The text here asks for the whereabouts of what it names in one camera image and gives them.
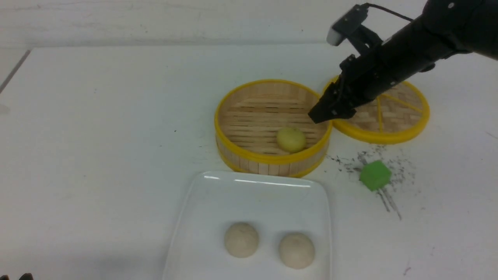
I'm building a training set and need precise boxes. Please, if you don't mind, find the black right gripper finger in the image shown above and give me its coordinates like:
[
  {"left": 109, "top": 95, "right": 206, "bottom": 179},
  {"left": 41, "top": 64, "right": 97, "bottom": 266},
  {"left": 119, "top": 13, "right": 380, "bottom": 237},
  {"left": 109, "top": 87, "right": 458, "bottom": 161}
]
[{"left": 329, "top": 97, "right": 356, "bottom": 120}]

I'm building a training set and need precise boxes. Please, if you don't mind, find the green cube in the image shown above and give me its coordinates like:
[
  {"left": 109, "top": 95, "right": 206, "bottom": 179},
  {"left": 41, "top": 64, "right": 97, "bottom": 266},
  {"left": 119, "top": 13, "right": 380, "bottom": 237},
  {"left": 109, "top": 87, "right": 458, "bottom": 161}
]
[{"left": 359, "top": 161, "right": 393, "bottom": 192}]

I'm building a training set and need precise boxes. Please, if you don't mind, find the yellow steamed bun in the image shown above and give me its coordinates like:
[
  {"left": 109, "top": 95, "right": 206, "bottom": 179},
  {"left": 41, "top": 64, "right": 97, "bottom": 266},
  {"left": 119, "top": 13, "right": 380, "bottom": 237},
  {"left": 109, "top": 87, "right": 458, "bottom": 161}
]
[{"left": 276, "top": 126, "right": 307, "bottom": 154}]

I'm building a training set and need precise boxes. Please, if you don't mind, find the white bun on plate left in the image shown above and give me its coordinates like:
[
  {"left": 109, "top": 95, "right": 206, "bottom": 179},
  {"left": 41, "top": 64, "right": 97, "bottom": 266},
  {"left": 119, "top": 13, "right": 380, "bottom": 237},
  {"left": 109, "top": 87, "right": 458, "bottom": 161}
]
[{"left": 224, "top": 222, "right": 260, "bottom": 258}]

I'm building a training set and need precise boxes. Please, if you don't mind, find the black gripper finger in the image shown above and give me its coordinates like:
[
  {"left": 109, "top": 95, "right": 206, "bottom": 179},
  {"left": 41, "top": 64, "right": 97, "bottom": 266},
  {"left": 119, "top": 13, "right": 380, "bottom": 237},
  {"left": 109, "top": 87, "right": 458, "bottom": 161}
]
[{"left": 308, "top": 80, "right": 344, "bottom": 124}]

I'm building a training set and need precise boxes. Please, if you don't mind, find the black camera cable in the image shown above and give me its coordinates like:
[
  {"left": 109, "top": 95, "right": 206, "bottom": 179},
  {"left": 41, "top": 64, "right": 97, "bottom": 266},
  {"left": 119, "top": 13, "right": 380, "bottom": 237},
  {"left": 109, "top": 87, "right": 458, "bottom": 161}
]
[{"left": 364, "top": 3, "right": 415, "bottom": 22}]

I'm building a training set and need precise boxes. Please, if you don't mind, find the white bun on plate right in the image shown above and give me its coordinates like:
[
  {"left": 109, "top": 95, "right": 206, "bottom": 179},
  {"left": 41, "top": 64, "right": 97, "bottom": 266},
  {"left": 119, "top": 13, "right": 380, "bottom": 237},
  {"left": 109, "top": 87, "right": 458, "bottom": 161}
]
[{"left": 279, "top": 232, "right": 316, "bottom": 270}]

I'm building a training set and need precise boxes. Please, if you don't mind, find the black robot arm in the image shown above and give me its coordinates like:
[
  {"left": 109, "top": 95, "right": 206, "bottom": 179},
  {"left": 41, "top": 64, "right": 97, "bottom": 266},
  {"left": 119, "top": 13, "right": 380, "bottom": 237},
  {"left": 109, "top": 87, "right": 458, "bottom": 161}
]
[{"left": 308, "top": 0, "right": 498, "bottom": 123}]

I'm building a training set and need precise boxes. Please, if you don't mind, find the white rectangular plate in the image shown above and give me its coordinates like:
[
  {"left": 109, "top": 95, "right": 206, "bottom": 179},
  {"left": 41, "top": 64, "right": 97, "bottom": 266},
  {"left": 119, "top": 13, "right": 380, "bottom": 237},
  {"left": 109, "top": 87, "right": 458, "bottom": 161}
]
[{"left": 163, "top": 171, "right": 332, "bottom": 280}]

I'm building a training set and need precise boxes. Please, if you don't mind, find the white bun on plate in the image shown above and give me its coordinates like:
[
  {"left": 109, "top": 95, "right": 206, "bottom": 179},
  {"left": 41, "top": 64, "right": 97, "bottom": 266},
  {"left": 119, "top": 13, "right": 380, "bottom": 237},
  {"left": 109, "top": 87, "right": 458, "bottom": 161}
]
[
  {"left": 279, "top": 232, "right": 316, "bottom": 270},
  {"left": 224, "top": 222, "right": 260, "bottom": 258}
]

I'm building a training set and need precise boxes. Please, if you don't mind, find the yellow rimmed bamboo steamer lid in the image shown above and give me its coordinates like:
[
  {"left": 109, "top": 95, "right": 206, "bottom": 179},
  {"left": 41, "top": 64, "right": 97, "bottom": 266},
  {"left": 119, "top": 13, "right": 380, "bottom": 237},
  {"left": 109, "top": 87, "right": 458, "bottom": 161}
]
[{"left": 332, "top": 81, "right": 430, "bottom": 145}]

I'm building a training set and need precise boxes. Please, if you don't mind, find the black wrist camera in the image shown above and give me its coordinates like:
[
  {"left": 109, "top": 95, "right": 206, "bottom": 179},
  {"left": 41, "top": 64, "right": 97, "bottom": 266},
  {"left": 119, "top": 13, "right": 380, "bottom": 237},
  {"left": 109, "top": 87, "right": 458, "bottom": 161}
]
[{"left": 326, "top": 3, "right": 383, "bottom": 55}]

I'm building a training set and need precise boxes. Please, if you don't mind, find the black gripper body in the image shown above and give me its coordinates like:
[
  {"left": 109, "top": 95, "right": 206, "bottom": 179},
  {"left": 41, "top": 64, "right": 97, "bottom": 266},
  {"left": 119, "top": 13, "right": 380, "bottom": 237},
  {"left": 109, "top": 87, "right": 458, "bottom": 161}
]
[{"left": 338, "top": 46, "right": 413, "bottom": 107}]

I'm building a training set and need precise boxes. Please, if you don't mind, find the dark object at bottom corner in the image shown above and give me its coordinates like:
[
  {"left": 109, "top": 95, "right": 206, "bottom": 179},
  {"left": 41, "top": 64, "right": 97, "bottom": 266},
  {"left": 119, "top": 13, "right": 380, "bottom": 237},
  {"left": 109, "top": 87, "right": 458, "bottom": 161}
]
[{"left": 0, "top": 273, "right": 34, "bottom": 280}]

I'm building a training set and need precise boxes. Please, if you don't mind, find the yellow rimmed bamboo steamer basket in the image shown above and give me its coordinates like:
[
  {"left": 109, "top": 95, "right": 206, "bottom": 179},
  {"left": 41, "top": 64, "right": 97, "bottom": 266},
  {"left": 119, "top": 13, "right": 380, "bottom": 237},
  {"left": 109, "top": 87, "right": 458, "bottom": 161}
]
[{"left": 214, "top": 79, "right": 333, "bottom": 177}]

